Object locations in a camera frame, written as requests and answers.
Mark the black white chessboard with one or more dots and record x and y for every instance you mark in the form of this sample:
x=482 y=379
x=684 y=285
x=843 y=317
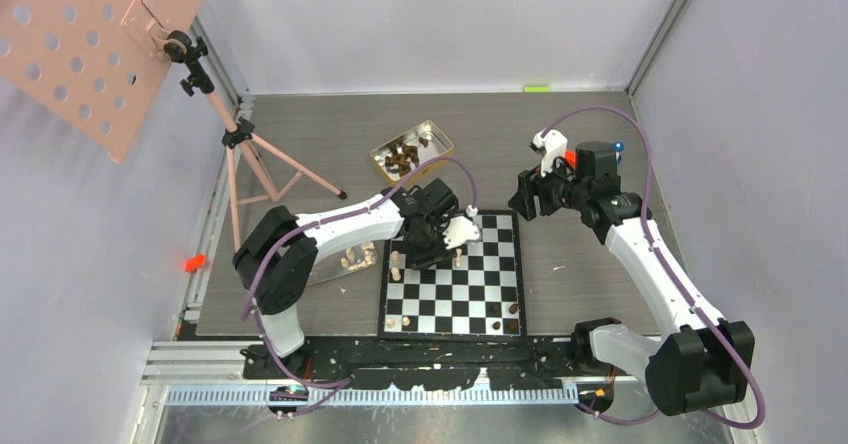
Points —
x=444 y=303

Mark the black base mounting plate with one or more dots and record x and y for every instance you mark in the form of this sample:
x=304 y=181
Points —
x=371 y=363

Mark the red toy block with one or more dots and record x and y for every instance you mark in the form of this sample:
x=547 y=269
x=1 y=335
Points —
x=571 y=158

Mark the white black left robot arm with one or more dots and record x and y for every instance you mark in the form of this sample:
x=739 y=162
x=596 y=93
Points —
x=275 y=262

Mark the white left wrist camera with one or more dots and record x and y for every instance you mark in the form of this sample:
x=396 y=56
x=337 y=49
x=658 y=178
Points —
x=461 y=229

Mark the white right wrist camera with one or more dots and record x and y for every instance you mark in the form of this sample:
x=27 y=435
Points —
x=550 y=145

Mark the pink perforated music stand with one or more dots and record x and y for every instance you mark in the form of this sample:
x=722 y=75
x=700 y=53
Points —
x=99 y=65

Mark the gold tin with dark pieces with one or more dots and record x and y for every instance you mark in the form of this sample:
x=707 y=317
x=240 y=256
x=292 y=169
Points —
x=398 y=157

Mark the green tape marker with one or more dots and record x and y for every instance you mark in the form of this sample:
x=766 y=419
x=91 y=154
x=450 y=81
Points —
x=536 y=89

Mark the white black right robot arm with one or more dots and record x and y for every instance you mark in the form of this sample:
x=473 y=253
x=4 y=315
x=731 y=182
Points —
x=701 y=360

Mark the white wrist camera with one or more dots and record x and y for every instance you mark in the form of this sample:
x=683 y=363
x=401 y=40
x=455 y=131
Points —
x=550 y=145
x=461 y=229

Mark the orange clip on rail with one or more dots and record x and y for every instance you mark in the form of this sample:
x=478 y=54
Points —
x=195 y=263

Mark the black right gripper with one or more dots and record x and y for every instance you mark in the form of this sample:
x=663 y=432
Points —
x=523 y=200

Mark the silver tin lid tray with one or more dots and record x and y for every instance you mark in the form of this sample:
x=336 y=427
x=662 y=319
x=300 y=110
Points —
x=345 y=262

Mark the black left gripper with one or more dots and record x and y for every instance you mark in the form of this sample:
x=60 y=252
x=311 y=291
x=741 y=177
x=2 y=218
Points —
x=420 y=259

